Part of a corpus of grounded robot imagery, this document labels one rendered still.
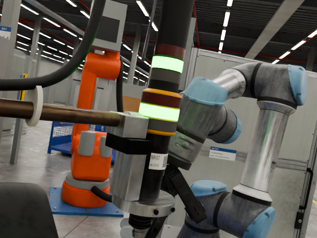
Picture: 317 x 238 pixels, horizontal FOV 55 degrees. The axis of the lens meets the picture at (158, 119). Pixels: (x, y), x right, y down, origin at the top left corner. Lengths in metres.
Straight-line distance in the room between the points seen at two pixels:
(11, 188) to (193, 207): 0.32
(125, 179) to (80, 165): 3.82
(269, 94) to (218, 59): 1.33
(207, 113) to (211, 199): 0.46
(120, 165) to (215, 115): 0.29
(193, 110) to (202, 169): 1.74
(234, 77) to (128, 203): 0.69
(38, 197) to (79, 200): 3.76
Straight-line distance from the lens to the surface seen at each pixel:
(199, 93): 0.55
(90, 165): 4.14
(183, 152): 0.54
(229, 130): 0.64
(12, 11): 7.08
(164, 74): 0.32
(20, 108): 0.25
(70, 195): 4.25
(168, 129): 0.31
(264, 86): 0.96
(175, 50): 0.32
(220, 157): 2.28
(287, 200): 2.60
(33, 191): 0.46
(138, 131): 0.30
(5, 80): 0.25
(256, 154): 0.93
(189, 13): 0.34
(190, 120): 0.54
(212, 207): 0.96
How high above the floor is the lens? 1.57
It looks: 3 degrees down
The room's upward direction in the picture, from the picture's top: 10 degrees clockwise
